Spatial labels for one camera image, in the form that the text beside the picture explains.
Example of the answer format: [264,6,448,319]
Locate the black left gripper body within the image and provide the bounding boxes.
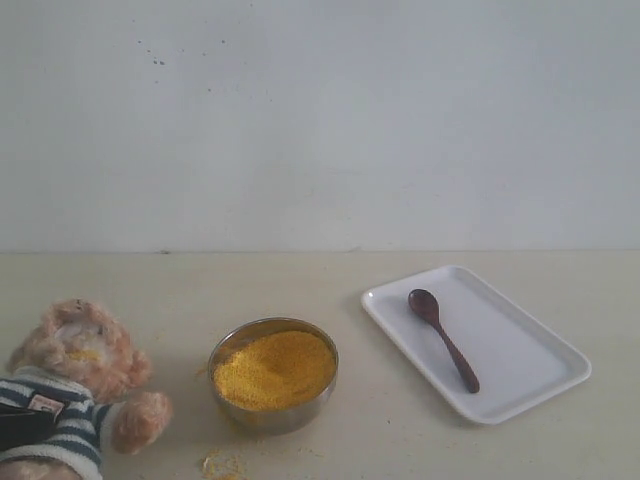
[0,404,55,448]

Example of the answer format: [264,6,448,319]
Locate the brown plush teddy bear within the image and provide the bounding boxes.
[1,298,173,479]

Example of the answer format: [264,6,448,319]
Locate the dark brown wooden spoon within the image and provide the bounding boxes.
[407,289,480,394]

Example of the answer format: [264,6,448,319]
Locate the yellow millet grains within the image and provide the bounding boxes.
[212,330,336,411]

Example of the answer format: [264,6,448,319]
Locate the spilled yellow grain pile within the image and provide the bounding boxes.
[200,449,248,480]

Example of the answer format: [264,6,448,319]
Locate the steel bowl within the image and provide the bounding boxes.
[207,317,339,435]

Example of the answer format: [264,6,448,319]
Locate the white rectangular plastic tray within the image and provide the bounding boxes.
[361,265,592,425]

